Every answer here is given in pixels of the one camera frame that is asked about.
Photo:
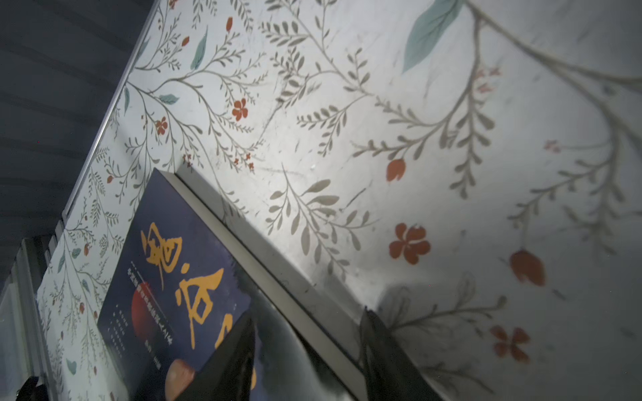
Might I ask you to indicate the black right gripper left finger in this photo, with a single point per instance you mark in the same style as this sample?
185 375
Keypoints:
227 375

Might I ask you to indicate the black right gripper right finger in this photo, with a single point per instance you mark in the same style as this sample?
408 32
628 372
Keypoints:
389 373

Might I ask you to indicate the dark portrait book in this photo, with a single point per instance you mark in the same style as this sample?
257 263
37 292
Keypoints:
182 282

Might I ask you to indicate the floral table mat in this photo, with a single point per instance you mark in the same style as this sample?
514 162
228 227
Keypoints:
471 169

